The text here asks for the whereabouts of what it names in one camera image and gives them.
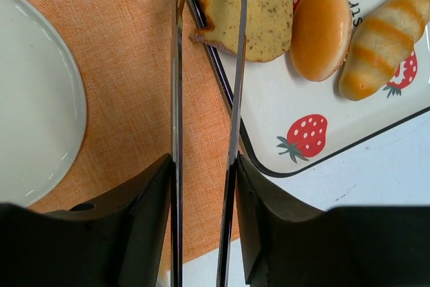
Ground orange cloth placemat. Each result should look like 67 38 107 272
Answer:
28 0 229 261

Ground white blue ceramic plate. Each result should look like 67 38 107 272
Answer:
1 0 87 207

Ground glossy orange bun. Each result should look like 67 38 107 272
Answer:
290 0 352 82

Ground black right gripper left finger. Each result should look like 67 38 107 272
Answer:
1 154 172 286

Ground metal serving tongs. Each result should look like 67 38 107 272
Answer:
171 0 247 286

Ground sliced loaf cake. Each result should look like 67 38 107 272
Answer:
192 0 293 63

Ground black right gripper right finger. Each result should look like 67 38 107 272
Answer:
236 155 429 286

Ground striped bread roll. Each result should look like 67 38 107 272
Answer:
339 0 429 101

